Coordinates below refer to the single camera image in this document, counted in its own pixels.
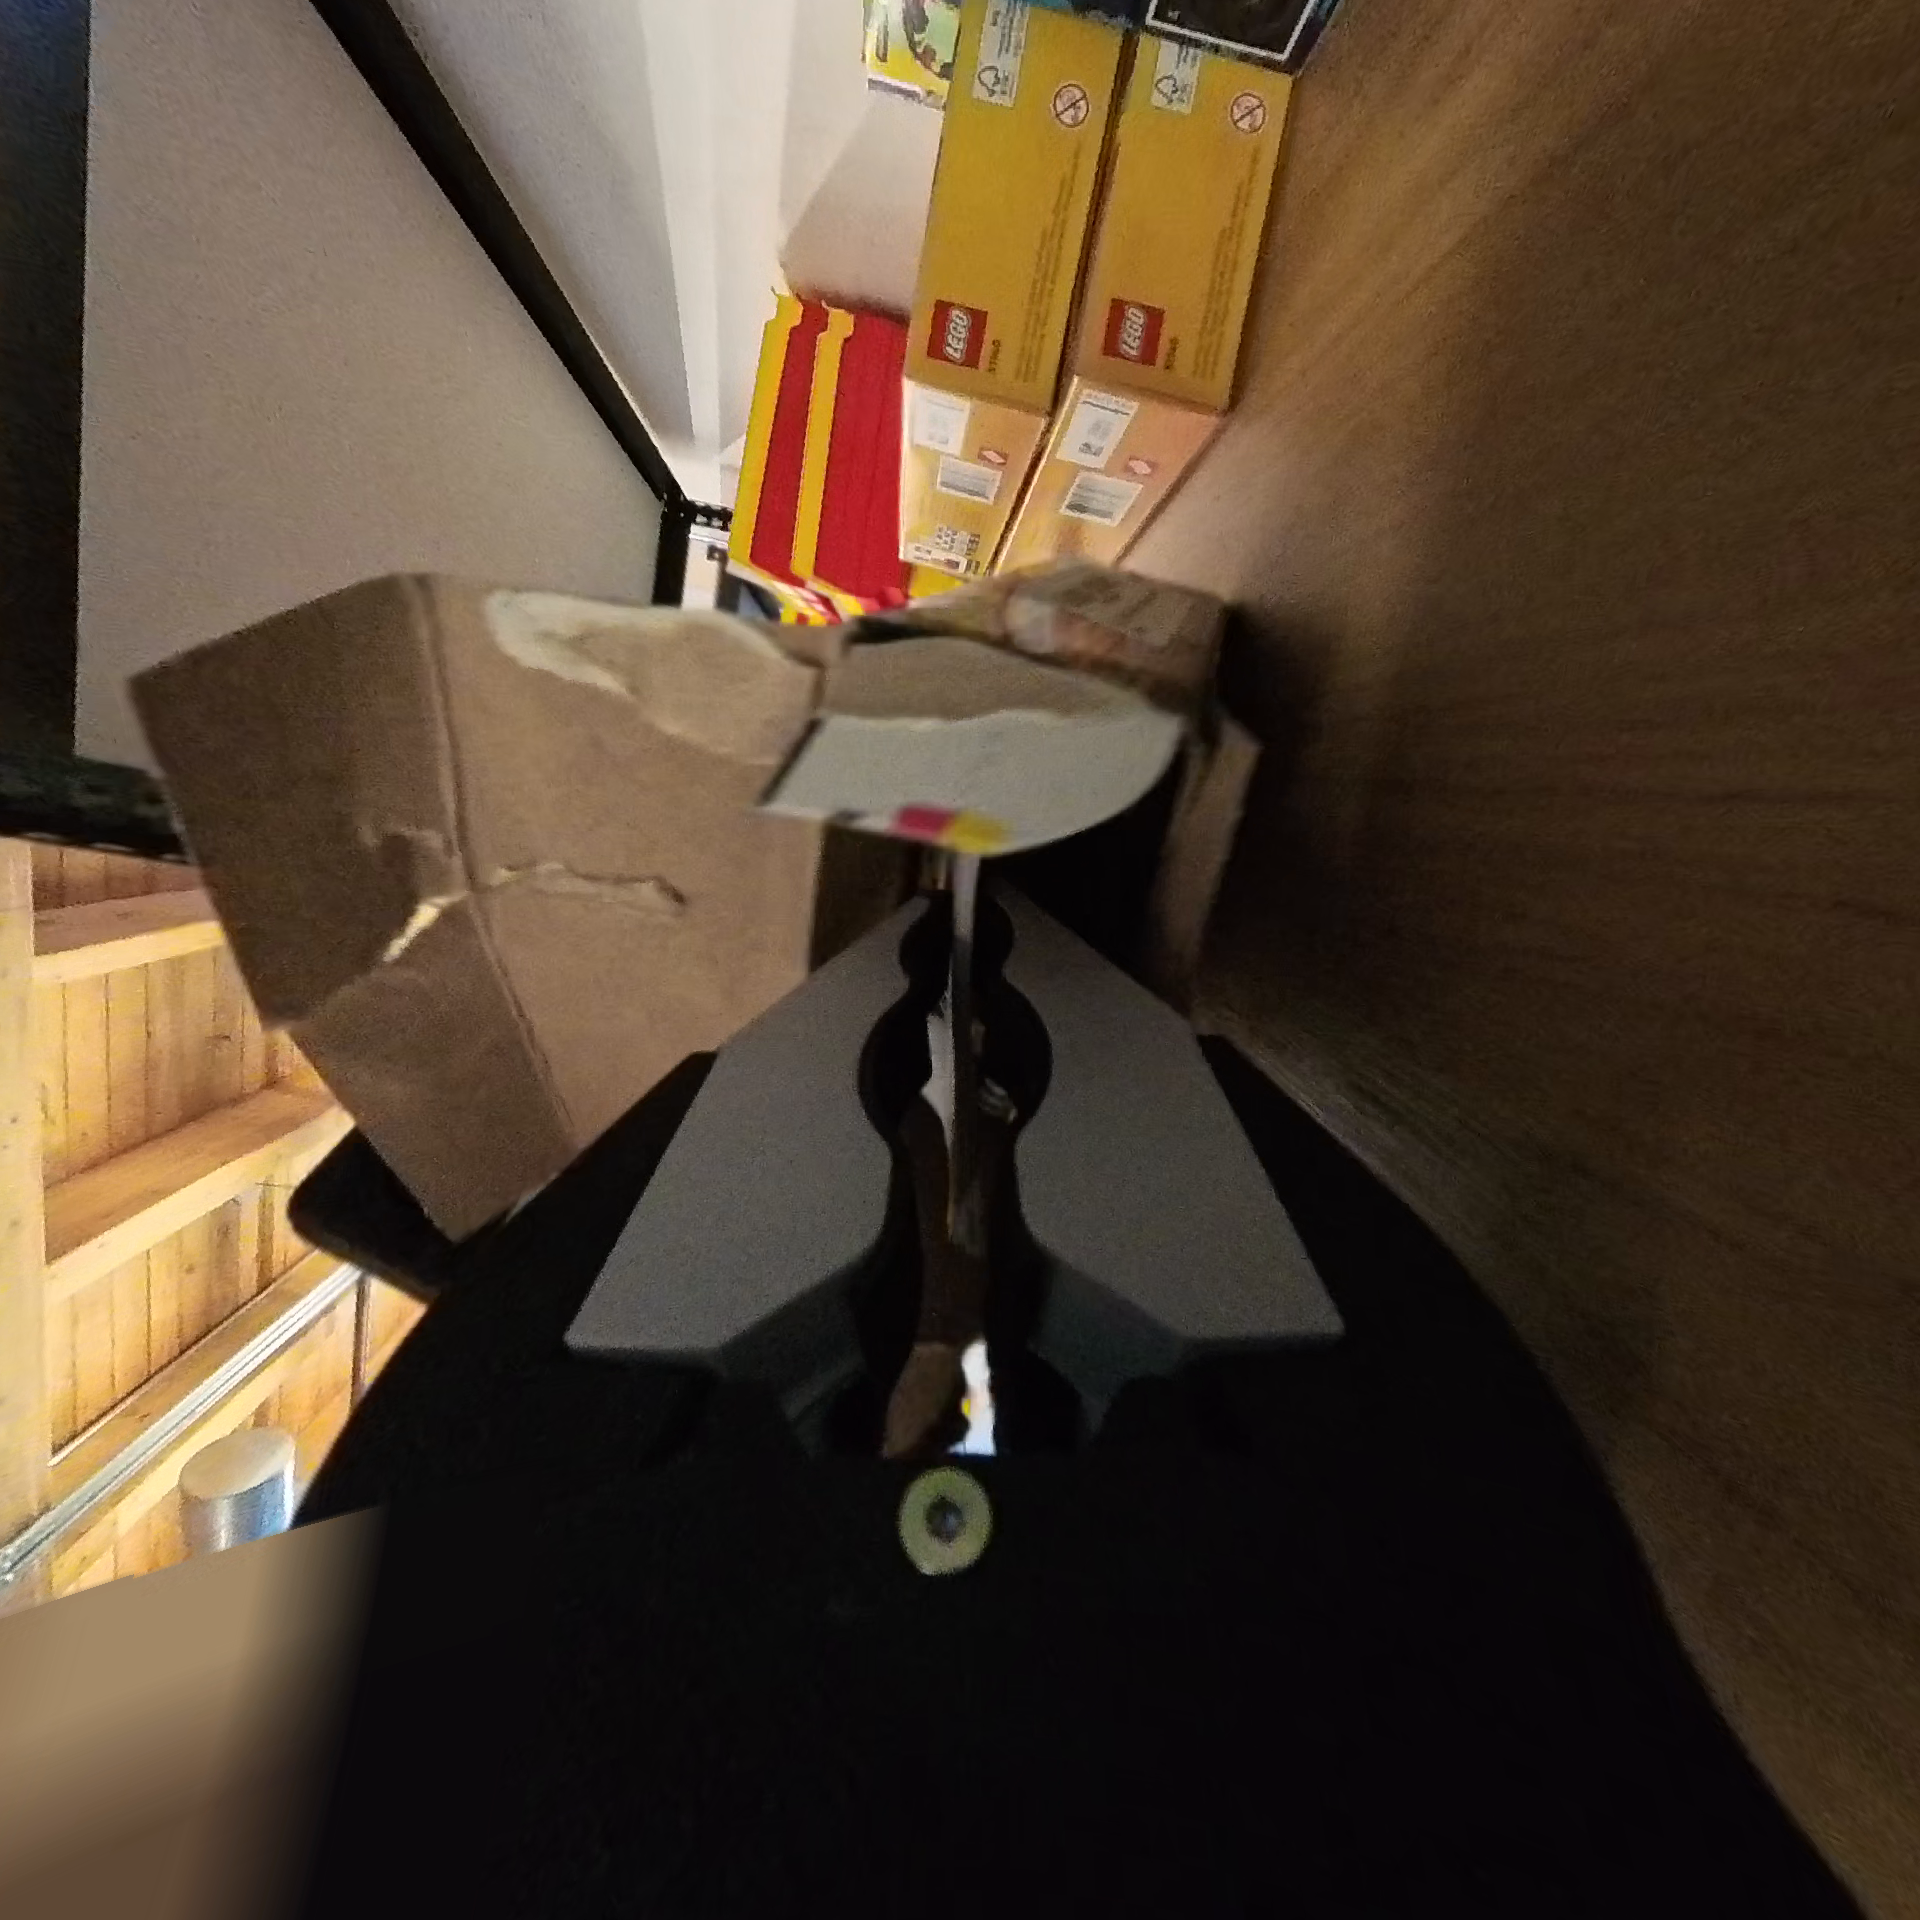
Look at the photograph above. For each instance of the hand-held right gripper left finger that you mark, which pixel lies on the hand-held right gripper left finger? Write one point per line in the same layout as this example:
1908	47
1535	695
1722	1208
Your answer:
722	1215

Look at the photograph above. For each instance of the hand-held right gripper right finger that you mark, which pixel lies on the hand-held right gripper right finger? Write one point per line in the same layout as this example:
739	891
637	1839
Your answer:
1185	1215

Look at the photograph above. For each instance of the wooden desk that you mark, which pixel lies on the wooden desk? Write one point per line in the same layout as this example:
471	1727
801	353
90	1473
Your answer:
1575	751

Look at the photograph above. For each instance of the torn brown cardboard box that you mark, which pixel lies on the torn brown cardboard box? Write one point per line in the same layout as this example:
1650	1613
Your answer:
452	780

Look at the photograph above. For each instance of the grey metal cylinder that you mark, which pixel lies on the grey metal cylinder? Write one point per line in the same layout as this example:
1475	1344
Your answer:
242	1484

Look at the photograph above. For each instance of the orange toy box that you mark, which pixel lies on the orange toy box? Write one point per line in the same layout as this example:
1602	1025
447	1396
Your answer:
1185	253
1005	225

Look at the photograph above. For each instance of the black metal rack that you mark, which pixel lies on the black metal rack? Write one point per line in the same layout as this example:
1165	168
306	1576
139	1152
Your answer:
495	225

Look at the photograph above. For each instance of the black bat logo toy box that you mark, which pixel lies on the black bat logo toy box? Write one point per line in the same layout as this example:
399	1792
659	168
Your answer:
1230	23

